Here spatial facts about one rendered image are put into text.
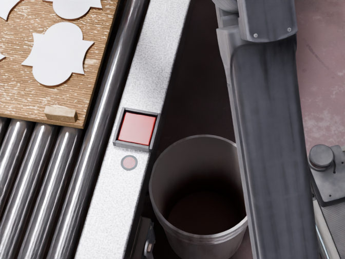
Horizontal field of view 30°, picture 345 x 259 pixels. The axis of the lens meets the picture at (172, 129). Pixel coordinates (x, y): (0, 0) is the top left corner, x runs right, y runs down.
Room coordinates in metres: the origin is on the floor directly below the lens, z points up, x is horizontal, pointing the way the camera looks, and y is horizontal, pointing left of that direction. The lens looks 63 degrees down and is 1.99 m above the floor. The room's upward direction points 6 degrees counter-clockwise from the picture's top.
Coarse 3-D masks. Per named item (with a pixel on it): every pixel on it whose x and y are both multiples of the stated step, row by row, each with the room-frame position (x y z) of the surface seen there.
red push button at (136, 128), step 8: (128, 120) 0.57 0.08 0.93; (136, 120) 0.57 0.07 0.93; (144, 120) 0.57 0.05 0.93; (152, 120) 0.57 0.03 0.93; (128, 128) 0.55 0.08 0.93; (136, 128) 0.55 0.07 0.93; (144, 128) 0.55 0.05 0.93; (152, 128) 0.55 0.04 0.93; (120, 136) 0.54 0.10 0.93; (128, 136) 0.54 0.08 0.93; (136, 136) 0.54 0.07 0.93; (144, 136) 0.53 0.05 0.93; (144, 144) 0.52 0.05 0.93
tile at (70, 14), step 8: (48, 0) 0.86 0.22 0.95; (56, 0) 0.86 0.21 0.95; (64, 0) 0.86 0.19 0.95; (72, 0) 0.85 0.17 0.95; (80, 0) 0.85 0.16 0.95; (88, 0) 0.85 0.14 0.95; (96, 0) 0.85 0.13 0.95; (56, 8) 0.84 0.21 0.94; (64, 8) 0.84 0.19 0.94; (72, 8) 0.83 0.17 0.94; (80, 8) 0.83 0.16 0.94; (88, 8) 0.83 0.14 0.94; (96, 8) 0.83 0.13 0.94; (64, 16) 0.81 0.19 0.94; (72, 16) 0.81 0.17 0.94; (80, 16) 0.81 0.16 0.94
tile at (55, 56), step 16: (48, 32) 0.78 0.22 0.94; (64, 32) 0.78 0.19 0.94; (80, 32) 0.77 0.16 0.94; (32, 48) 0.75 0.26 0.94; (48, 48) 0.74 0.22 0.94; (64, 48) 0.74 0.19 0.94; (80, 48) 0.73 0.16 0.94; (32, 64) 0.71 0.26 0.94; (48, 64) 0.70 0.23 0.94; (64, 64) 0.70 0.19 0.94; (80, 64) 0.70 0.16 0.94; (48, 80) 0.67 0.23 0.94; (64, 80) 0.66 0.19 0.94
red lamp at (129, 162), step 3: (126, 159) 0.50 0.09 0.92; (129, 159) 0.50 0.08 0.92; (132, 159) 0.50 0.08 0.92; (123, 162) 0.49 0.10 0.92; (126, 162) 0.49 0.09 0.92; (129, 162) 0.49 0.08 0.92; (132, 162) 0.49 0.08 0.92; (135, 162) 0.49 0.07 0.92; (126, 165) 0.49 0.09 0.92; (129, 165) 0.48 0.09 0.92; (132, 165) 0.48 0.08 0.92
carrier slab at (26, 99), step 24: (0, 24) 0.82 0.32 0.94; (24, 24) 0.81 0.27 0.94; (48, 24) 0.81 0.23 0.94; (96, 24) 0.79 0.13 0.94; (0, 48) 0.76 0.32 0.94; (24, 48) 0.75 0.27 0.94; (96, 48) 0.74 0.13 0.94; (0, 72) 0.70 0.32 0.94; (24, 72) 0.70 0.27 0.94; (96, 72) 0.68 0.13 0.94; (0, 96) 0.65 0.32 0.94; (24, 96) 0.64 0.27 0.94; (48, 96) 0.64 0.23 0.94; (72, 96) 0.63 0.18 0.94; (48, 120) 0.59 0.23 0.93
